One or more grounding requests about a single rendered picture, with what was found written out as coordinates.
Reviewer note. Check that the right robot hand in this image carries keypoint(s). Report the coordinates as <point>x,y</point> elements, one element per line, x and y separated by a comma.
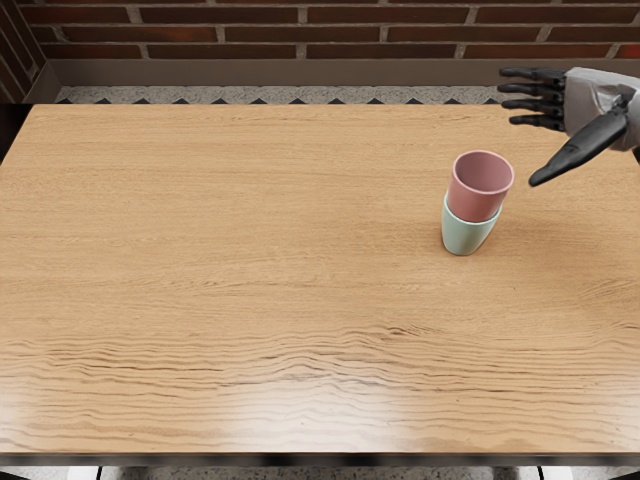
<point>590,102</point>

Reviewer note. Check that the pink cup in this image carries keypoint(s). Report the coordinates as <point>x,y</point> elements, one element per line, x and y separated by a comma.
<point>480,192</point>

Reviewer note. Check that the pale green cup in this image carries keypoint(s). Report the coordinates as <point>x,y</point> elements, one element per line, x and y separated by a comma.
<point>465,235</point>

